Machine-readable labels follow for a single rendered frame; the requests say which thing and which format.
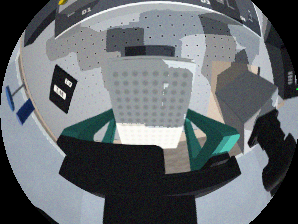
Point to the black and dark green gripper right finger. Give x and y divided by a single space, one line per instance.
220 138

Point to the white benchtop lab instrument with lid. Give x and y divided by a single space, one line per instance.
283 71

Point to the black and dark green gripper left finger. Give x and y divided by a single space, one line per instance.
85 130

